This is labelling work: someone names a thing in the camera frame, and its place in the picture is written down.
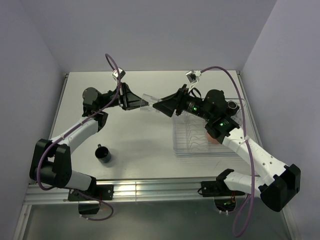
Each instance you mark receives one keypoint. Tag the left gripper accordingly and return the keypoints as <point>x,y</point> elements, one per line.
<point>127,100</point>

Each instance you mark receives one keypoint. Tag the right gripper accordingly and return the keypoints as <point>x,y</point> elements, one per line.
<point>167,105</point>

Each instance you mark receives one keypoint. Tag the clear glass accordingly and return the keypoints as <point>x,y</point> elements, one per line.
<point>147,102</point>

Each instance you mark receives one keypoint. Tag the orange plastic cup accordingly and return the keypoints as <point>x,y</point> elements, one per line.
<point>211,139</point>

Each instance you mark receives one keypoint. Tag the small black mug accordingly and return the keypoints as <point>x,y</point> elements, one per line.
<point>103,154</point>

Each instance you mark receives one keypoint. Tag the black ceramic mug cream inside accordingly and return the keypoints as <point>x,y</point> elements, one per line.
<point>232,108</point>

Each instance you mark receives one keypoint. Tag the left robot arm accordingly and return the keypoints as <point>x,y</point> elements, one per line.
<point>51,162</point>

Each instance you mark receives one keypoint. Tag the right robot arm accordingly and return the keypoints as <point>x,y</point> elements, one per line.
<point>276,184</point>

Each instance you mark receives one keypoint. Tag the clear plastic drip tray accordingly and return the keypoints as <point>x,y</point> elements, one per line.
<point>180,153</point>

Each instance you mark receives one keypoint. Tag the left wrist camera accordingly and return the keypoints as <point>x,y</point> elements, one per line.
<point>118,74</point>

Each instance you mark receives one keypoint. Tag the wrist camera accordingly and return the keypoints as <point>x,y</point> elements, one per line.
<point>118,74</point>
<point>193,77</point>

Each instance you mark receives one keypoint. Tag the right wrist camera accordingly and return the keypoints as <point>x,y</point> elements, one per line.
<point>193,77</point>

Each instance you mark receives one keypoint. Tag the aluminium extrusion rail frame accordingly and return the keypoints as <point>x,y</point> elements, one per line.
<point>145,190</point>

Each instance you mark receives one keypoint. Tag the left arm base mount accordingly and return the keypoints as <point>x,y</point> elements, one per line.
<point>91,201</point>

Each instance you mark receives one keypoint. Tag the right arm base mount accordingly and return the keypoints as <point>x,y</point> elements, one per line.
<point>218,189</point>

